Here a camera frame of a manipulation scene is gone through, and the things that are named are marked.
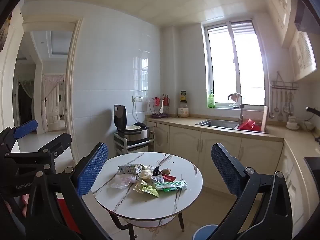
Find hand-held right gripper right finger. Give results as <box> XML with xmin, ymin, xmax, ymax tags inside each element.
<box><xmin>207</xmin><ymin>143</ymin><xmax>293</xmax><ymax>240</ymax></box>

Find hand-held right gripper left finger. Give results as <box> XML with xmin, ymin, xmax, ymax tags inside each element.
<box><xmin>25</xmin><ymin>142</ymin><xmax>112</xmax><ymax>240</ymax></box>

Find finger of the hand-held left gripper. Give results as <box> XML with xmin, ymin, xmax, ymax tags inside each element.
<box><xmin>4</xmin><ymin>132</ymin><xmax>73</xmax><ymax>175</ymax></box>
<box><xmin>0</xmin><ymin>119</ymin><xmax>38</xmax><ymax>153</ymax></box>

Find clear plastic bag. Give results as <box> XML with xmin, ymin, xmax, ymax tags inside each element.
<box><xmin>109</xmin><ymin>174</ymin><xmax>138</xmax><ymax>189</ymax></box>

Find green white milk carton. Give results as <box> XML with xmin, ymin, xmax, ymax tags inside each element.
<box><xmin>118</xmin><ymin>164</ymin><xmax>144</xmax><ymax>175</ymax></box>

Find long green white wrapper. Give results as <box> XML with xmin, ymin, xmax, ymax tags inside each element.
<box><xmin>155</xmin><ymin>180</ymin><xmax>188</xmax><ymax>191</ymax></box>

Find light green wrapper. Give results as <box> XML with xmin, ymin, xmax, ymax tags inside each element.
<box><xmin>132</xmin><ymin>181</ymin><xmax>160</xmax><ymax>198</ymax></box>

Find blue trash bin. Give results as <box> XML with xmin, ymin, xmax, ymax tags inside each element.
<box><xmin>191</xmin><ymin>224</ymin><xmax>220</xmax><ymax>240</ymax></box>

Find white panel door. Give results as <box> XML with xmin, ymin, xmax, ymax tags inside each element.
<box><xmin>42</xmin><ymin>74</ymin><xmax>66</xmax><ymax>132</ymax></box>

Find white trolley rack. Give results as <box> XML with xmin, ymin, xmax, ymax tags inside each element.
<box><xmin>114</xmin><ymin>131</ymin><xmax>155</xmax><ymax>159</ymax></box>

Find steel sink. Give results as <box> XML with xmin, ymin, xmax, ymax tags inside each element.
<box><xmin>195</xmin><ymin>119</ymin><xmax>267</xmax><ymax>133</ymax></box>

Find red object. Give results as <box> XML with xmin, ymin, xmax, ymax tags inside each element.
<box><xmin>56</xmin><ymin>197</ymin><xmax>83</xmax><ymax>230</ymax></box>

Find red basin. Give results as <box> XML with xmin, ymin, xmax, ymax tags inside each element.
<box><xmin>237</xmin><ymin>119</ymin><xmax>263</xmax><ymax>132</ymax></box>

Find pink lace curtain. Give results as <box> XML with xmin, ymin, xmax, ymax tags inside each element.
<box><xmin>42</xmin><ymin>74</ymin><xmax>65</xmax><ymax>98</ymax></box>

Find black silver rice cooker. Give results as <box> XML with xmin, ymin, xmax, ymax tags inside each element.
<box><xmin>114</xmin><ymin>104</ymin><xmax>150</xmax><ymax>142</ymax></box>

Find metal faucet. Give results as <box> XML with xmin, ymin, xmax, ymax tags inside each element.
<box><xmin>227</xmin><ymin>94</ymin><xmax>244</xmax><ymax>126</ymax></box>

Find wooden cutting board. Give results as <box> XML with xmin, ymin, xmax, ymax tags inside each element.
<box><xmin>260</xmin><ymin>106</ymin><xmax>269</xmax><ymax>132</ymax></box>

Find round marble table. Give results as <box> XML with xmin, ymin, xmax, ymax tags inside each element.
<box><xmin>90</xmin><ymin>152</ymin><xmax>203</xmax><ymax>240</ymax></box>

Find green dish soap bottle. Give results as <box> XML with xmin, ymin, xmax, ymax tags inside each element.
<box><xmin>208</xmin><ymin>89</ymin><xmax>216</xmax><ymax>109</ymax></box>

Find beige kitchen countertop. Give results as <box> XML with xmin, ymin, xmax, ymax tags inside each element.
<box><xmin>146</xmin><ymin>115</ymin><xmax>320</xmax><ymax>162</ymax></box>

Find clear storage jar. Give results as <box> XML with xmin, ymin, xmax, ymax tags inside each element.
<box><xmin>178</xmin><ymin>102</ymin><xmax>190</xmax><ymax>118</ymax></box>

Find stack of white bowls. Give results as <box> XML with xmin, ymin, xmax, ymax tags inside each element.
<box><xmin>286</xmin><ymin>115</ymin><xmax>300</xmax><ymax>130</ymax></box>

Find row of hanging metal utensils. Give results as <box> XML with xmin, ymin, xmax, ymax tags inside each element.
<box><xmin>269</xmin><ymin>89</ymin><xmax>295</xmax><ymax>121</ymax></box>

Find black stove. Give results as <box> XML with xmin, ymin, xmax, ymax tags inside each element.
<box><xmin>304</xmin><ymin>156</ymin><xmax>320</xmax><ymax>180</ymax></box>

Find window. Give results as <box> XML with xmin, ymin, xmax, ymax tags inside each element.
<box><xmin>201</xmin><ymin>19</ymin><xmax>269</xmax><ymax>109</ymax></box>

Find cream upper cabinets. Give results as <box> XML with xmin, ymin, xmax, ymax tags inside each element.
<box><xmin>260</xmin><ymin>0</ymin><xmax>318</xmax><ymax>82</ymax></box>

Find black range hood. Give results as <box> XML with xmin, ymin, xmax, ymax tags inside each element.
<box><xmin>294</xmin><ymin>0</ymin><xmax>320</xmax><ymax>34</ymax></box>

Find cream door frame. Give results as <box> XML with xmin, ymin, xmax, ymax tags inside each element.
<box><xmin>22</xmin><ymin>17</ymin><xmax>84</xmax><ymax>167</ymax></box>

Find wire dish rack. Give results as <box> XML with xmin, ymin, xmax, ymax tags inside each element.
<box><xmin>149</xmin><ymin>94</ymin><xmax>170</xmax><ymax>119</ymax></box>

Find metal wall utensil rack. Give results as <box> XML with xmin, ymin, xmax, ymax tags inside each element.
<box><xmin>271</xmin><ymin>72</ymin><xmax>299</xmax><ymax>91</ymax></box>

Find black pan handle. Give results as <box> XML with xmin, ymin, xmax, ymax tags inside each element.
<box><xmin>306</xmin><ymin>106</ymin><xmax>320</xmax><ymax>117</ymax></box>

